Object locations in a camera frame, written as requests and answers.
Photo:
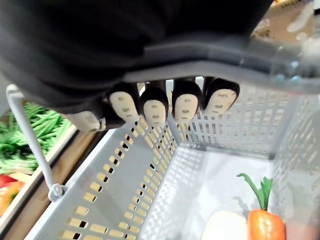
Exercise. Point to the white radish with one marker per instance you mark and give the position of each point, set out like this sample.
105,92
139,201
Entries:
225,226

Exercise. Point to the pile of green beans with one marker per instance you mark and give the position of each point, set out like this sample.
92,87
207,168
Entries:
15,145

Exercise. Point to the orange yellow bell pepper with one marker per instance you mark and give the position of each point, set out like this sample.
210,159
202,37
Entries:
10,193

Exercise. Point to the red tomato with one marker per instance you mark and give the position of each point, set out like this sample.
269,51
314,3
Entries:
5,179

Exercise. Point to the orange carrot with green leaves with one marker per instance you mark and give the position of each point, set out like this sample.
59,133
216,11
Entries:
265,226

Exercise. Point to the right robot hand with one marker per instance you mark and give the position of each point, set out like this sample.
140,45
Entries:
62,50

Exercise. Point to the wooden display crate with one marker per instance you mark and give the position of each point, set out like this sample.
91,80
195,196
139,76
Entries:
60,172

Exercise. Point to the grey plastic shopping basket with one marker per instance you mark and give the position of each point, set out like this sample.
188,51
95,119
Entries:
82,180

